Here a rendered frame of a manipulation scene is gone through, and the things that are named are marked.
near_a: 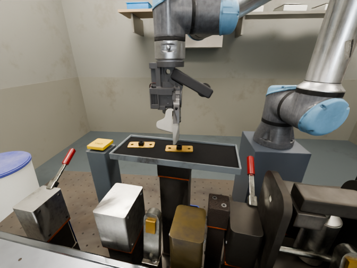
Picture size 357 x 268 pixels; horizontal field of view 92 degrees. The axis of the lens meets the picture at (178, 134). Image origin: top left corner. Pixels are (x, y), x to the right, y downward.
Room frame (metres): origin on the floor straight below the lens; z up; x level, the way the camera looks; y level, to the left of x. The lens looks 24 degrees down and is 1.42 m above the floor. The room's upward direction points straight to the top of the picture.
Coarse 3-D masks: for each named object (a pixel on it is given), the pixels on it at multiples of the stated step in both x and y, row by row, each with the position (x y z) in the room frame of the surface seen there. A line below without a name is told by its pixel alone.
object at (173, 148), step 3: (168, 147) 0.48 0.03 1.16; (171, 147) 0.48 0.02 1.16; (174, 147) 0.48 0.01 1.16; (177, 147) 0.46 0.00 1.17; (180, 147) 0.46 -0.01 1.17; (183, 147) 0.48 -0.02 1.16; (186, 147) 0.48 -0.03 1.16; (189, 147) 0.48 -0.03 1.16; (192, 147) 0.48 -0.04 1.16; (165, 150) 0.46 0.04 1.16; (168, 150) 0.46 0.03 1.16; (171, 150) 0.46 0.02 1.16; (174, 150) 0.46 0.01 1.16; (177, 150) 0.46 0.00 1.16; (180, 150) 0.46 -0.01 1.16; (183, 150) 0.46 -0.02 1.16; (186, 150) 0.46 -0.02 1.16; (189, 150) 0.46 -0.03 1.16; (192, 150) 0.46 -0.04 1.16
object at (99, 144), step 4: (96, 140) 0.53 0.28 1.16; (100, 140) 0.53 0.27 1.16; (104, 140) 0.53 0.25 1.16; (108, 140) 0.53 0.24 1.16; (112, 140) 0.53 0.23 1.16; (92, 144) 0.50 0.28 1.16; (96, 144) 0.50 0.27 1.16; (100, 144) 0.50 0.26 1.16; (104, 144) 0.50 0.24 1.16; (108, 144) 0.51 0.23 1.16; (88, 148) 0.49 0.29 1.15; (92, 148) 0.49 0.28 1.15; (96, 148) 0.49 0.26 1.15; (100, 148) 0.48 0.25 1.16; (104, 148) 0.49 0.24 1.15
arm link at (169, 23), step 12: (156, 0) 0.44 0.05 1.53; (168, 0) 0.43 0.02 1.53; (180, 0) 0.44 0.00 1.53; (156, 12) 0.45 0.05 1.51; (168, 12) 0.43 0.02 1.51; (180, 12) 0.44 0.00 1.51; (156, 24) 0.45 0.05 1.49; (168, 24) 0.43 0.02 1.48; (180, 24) 0.44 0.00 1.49; (156, 36) 0.45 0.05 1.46; (168, 36) 0.43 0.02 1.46; (180, 36) 0.44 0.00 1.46
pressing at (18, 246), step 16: (0, 240) 0.29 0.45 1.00; (16, 240) 0.29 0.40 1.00; (32, 240) 0.29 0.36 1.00; (0, 256) 0.25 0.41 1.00; (16, 256) 0.25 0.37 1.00; (32, 256) 0.25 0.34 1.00; (48, 256) 0.25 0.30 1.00; (64, 256) 0.25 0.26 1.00; (80, 256) 0.25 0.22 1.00; (96, 256) 0.25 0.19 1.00
